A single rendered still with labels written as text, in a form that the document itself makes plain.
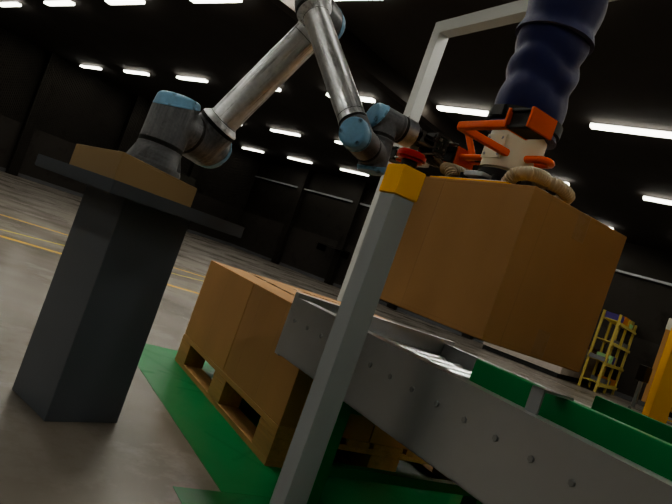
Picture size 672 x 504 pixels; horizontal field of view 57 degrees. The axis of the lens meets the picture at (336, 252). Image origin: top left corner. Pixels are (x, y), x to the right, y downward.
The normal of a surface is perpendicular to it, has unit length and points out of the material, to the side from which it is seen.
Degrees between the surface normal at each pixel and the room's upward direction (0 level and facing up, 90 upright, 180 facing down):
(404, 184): 90
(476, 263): 90
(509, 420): 90
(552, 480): 90
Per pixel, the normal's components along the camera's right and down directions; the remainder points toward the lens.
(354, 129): -0.37, -0.17
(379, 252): 0.48, 0.15
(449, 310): -0.80, -0.30
